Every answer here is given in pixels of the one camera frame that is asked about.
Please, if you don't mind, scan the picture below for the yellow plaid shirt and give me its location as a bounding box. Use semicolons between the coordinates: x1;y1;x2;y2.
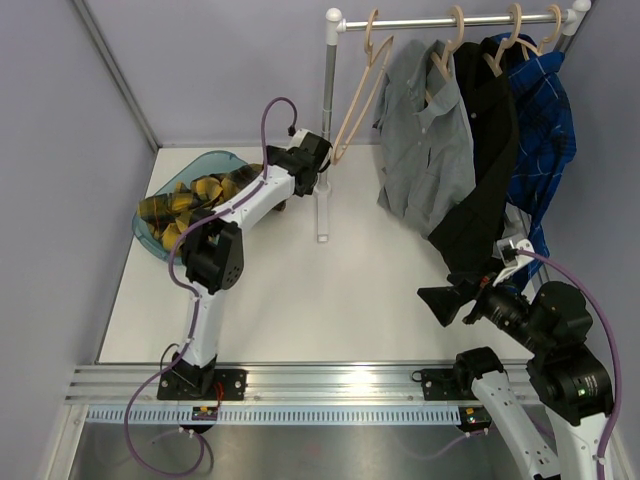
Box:
137;164;263;253

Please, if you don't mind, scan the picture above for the blue plaid shirt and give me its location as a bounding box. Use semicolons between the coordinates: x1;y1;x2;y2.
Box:
502;35;577;257

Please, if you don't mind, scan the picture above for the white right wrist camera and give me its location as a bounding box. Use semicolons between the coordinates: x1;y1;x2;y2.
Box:
492;238;534;287

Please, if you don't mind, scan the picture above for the white metal clothes rack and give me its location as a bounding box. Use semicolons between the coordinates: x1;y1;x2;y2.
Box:
312;0;593;296

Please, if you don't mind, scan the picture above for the teal plastic tub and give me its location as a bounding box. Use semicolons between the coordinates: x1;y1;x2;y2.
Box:
132;150;247;261

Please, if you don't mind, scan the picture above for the grey shirt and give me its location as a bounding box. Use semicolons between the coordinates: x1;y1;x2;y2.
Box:
373;40;476;238

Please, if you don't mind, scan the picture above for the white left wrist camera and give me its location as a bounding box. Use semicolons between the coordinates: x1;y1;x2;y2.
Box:
287;128;310;149

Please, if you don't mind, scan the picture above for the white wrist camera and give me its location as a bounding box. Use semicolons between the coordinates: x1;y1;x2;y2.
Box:
287;128;310;149
492;238;534;287

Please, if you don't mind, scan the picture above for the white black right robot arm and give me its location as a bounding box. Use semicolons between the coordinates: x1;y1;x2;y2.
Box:
412;277;614;479

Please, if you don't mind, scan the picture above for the black shirt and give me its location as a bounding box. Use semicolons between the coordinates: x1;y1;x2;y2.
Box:
428;38;519;274

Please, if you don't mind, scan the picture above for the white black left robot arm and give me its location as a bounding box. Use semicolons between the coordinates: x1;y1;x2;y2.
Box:
157;129;332;401

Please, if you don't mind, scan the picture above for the purple cable under right base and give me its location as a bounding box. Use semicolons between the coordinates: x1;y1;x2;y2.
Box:
399;424;501;461

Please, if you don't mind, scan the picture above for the wooden hanger of blue shirt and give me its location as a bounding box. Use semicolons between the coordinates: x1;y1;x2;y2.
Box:
514;3;563;59

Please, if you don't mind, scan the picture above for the wooden hanger of black shirt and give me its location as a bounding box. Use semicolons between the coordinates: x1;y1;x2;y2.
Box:
483;3;522;77

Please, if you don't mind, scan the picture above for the white slotted cable duct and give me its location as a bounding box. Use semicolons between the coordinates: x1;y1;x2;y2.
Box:
86;404;461;426

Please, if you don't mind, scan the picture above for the aluminium mounting rail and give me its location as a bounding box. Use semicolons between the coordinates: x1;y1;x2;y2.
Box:
64;362;609;404

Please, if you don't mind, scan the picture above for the wooden hanger of grey shirt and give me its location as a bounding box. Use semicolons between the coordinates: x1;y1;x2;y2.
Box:
430;5;465;81

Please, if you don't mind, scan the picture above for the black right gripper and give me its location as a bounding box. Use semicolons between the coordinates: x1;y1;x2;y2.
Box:
418;256;551;353

